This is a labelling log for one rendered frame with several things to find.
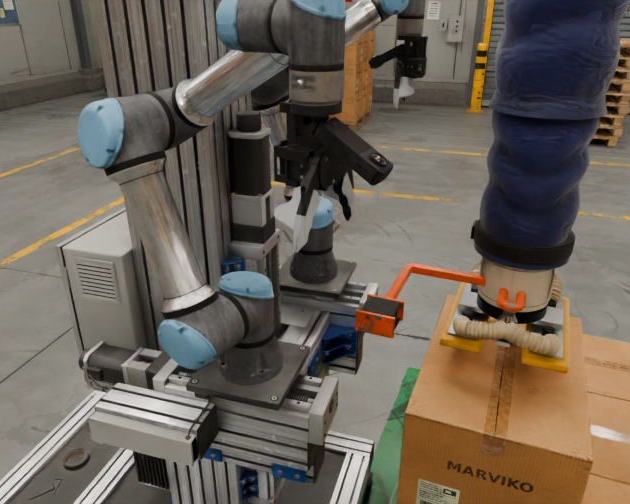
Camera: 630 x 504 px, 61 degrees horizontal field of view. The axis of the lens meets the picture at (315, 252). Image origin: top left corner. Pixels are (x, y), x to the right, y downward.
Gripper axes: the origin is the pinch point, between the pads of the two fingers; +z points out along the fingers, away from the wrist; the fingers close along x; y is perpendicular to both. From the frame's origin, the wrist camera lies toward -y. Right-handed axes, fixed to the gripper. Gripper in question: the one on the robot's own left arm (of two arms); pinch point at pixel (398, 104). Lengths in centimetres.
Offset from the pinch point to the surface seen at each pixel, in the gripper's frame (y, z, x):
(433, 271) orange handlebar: 18, 33, -44
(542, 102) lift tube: 36, -11, -51
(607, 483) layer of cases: 73, 98, -36
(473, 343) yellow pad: 30, 45, -56
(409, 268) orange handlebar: 12, 33, -45
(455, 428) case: 28, 58, -70
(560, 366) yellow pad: 49, 45, -59
